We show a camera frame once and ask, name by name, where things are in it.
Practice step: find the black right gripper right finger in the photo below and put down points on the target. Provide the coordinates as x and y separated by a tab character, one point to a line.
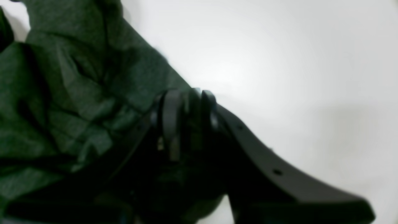
261	186

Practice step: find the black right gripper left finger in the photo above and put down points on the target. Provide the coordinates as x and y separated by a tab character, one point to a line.
101	193

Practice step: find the dark green long-sleeve shirt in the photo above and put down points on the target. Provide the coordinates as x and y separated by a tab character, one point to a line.
73	89

